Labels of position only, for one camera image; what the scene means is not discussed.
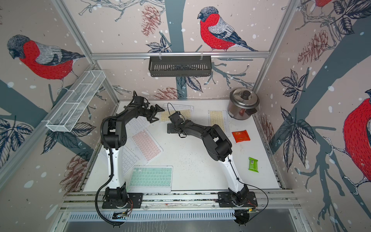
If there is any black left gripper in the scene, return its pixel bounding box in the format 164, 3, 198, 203
140, 104, 164, 123

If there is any yellow keyboard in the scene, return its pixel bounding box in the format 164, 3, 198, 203
208, 110, 232, 137
158, 103, 194, 123

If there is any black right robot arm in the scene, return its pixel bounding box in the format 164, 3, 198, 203
168, 111, 258, 208

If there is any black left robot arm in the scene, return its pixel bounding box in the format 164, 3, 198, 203
96, 96, 165, 209

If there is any white keyboard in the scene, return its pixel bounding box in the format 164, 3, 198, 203
120, 147, 140, 175
126, 117, 150, 137

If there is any green keyboard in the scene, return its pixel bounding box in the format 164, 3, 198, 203
127, 165, 173, 194

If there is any red small packet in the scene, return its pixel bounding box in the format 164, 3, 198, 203
232, 130, 251, 143

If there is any steel rice cooker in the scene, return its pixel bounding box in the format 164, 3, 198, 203
227, 88, 260, 120

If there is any green small packet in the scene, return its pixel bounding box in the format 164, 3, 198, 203
248, 157, 259, 173

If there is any black hanging wire basket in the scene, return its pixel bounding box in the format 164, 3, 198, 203
148, 56, 212, 77

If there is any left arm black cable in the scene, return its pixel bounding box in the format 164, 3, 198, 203
94, 147, 131, 227

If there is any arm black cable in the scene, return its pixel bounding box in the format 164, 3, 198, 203
94, 147, 131, 227
225, 156, 270, 222

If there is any white wire mesh basket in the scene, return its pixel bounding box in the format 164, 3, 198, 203
46, 70, 106, 132

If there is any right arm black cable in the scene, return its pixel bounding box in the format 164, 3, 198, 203
225, 156, 270, 222

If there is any aluminium frame rail base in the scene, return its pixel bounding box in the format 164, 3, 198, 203
60, 189, 302, 211

